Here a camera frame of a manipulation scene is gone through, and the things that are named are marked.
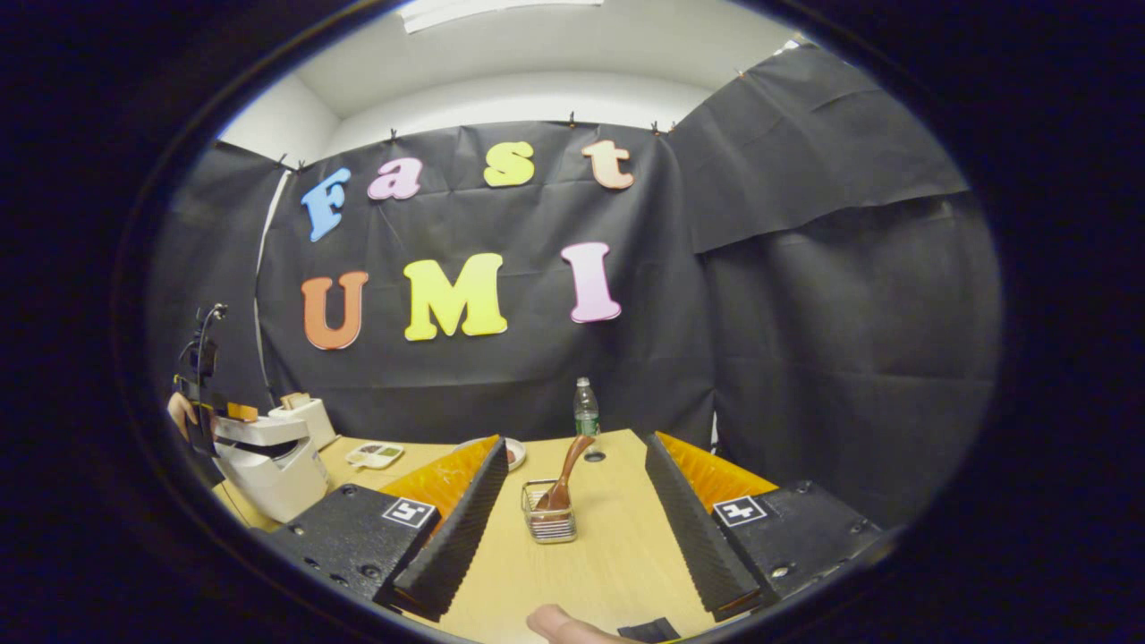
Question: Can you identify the metal wire chopstick holder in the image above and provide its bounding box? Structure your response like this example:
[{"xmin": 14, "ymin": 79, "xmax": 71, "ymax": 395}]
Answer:
[{"xmin": 522, "ymin": 479, "xmax": 579, "ymax": 545}]

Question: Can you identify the white rice cooker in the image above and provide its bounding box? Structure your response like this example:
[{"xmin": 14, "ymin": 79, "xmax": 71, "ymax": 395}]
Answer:
[{"xmin": 213, "ymin": 414, "xmax": 330, "ymax": 524}]

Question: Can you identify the dark cloth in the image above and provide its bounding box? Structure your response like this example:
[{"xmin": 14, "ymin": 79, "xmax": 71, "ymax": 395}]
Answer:
[{"xmin": 617, "ymin": 617, "xmax": 681, "ymax": 644}]

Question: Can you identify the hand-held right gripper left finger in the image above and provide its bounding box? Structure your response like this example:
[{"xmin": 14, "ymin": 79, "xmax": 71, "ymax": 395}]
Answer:
[{"xmin": 268, "ymin": 436, "xmax": 509, "ymax": 623}]

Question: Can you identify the white divided dish of beans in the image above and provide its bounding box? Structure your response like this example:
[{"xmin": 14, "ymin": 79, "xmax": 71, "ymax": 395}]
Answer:
[{"xmin": 345, "ymin": 442, "xmax": 405, "ymax": 471}]

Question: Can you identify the black backdrop cloth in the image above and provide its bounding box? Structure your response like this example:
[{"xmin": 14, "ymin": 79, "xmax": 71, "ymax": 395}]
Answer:
[{"xmin": 148, "ymin": 45, "xmax": 1003, "ymax": 529}]

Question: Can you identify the white toaster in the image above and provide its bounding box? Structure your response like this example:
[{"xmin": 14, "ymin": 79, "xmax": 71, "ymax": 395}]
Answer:
[{"xmin": 268, "ymin": 396, "xmax": 338, "ymax": 451}]

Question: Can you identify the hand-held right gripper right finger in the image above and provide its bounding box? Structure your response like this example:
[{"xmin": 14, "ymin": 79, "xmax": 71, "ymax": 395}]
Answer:
[{"xmin": 644, "ymin": 431, "xmax": 882, "ymax": 623}]

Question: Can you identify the brown wooden spoon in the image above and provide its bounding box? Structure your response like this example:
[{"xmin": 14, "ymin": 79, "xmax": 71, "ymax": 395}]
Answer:
[{"xmin": 535, "ymin": 435, "xmax": 597, "ymax": 513}]

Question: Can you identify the long ceiling light panel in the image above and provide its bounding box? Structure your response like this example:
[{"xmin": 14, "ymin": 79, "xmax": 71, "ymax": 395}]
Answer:
[{"xmin": 398, "ymin": 0, "xmax": 605, "ymax": 34}]

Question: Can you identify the green plastic bottle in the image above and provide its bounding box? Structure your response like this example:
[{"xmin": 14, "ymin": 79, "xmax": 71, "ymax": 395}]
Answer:
[{"xmin": 573, "ymin": 377, "xmax": 600, "ymax": 437}]

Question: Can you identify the white round plate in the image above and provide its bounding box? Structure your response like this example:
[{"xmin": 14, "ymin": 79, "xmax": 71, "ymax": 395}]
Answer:
[{"xmin": 452, "ymin": 436, "xmax": 527, "ymax": 472}]

